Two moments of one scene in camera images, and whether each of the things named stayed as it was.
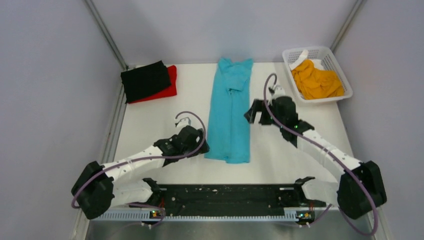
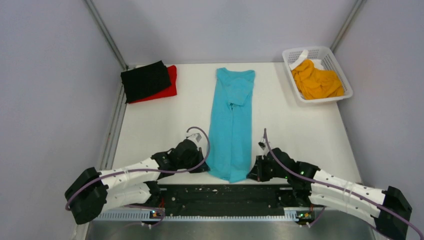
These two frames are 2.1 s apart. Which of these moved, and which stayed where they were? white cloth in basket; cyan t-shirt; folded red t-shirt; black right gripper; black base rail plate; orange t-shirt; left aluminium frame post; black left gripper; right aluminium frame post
Moved: cyan t-shirt; black right gripper; black left gripper
Stayed: left aluminium frame post; right aluminium frame post; black base rail plate; orange t-shirt; folded red t-shirt; white cloth in basket
